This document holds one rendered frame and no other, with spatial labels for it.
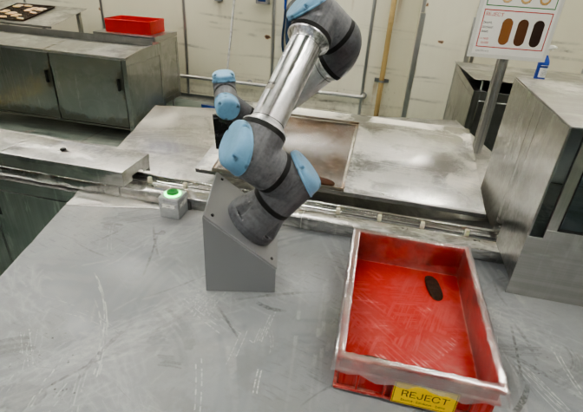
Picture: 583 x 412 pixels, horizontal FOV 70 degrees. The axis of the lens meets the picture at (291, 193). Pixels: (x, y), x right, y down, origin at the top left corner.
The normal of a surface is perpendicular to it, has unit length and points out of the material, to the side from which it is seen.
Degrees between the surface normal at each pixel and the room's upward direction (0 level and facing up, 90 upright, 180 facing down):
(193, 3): 90
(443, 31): 90
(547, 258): 90
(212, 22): 90
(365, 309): 0
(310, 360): 0
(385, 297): 0
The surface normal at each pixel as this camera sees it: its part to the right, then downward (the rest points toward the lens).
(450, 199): 0.02, -0.78
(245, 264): 0.03, 0.48
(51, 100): -0.24, 0.47
